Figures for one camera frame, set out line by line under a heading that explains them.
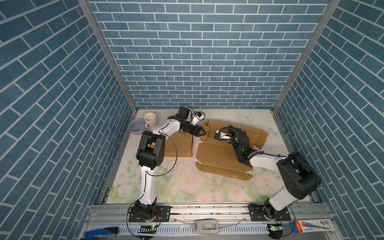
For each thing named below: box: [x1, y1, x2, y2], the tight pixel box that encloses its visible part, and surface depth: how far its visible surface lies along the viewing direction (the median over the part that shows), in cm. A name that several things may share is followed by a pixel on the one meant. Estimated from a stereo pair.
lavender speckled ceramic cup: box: [128, 118, 146, 136], surface depth 105 cm
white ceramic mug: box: [143, 112, 158, 129], surface depth 105 cm
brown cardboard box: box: [165, 130, 194, 158], surface depth 93 cm
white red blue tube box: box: [289, 219, 336, 234], surface depth 71 cm
